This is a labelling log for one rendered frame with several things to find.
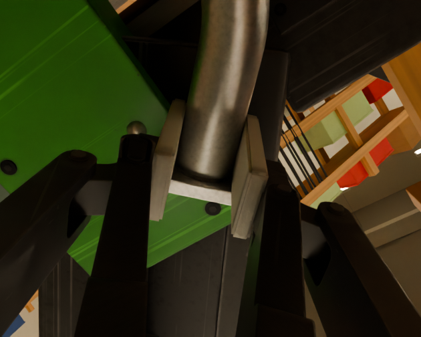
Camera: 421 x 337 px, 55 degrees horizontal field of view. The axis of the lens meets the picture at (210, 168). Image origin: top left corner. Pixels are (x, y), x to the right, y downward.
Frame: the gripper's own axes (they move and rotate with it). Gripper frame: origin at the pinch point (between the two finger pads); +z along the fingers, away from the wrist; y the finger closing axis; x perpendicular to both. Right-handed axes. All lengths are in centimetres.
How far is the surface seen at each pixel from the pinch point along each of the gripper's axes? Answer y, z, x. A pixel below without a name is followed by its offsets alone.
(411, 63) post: 42, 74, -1
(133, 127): -4.2, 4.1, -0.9
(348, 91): 118, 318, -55
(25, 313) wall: -199, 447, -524
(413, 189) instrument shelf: 39, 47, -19
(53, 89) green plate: -8.8, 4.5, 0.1
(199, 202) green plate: 0.4, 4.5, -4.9
